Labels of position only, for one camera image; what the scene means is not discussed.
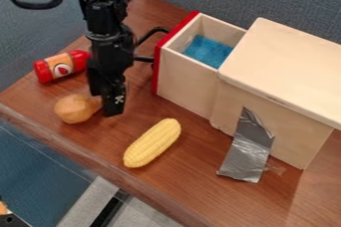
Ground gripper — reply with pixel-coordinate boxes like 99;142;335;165
84;31;137;117

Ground drawer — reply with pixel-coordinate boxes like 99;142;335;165
150;10;248;120

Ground grey tape strip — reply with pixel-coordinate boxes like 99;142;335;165
215;106;288;184

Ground blue cloth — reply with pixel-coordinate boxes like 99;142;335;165
180;35;236;70

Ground red toy bottle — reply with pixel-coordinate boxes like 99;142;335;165
33;49;94;85

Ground yellow toy corn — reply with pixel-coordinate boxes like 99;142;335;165
122;117;183;168

